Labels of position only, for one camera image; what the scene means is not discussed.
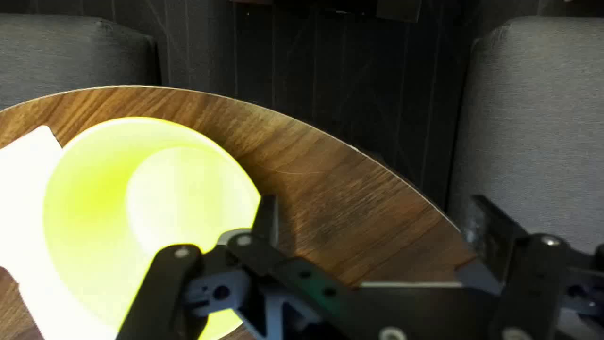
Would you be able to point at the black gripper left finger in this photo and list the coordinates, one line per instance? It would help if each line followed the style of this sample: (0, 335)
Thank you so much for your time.
(275, 298)

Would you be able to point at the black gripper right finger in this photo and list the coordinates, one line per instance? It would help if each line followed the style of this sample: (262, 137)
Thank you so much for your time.
(536, 279)

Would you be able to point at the yellow plastic bowl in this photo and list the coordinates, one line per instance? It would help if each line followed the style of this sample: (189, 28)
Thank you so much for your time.
(124, 190)

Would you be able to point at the white tissue napkin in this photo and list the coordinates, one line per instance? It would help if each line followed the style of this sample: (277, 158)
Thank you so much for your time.
(24, 169)

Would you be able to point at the grey chair right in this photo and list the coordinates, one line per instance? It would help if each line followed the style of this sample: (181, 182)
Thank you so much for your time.
(530, 133)

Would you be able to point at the grey chair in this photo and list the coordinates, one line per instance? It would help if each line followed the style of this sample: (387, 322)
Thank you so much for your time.
(51, 54)
(530, 133)

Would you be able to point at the grey chair left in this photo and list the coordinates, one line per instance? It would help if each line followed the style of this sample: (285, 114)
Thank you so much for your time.
(51, 54)

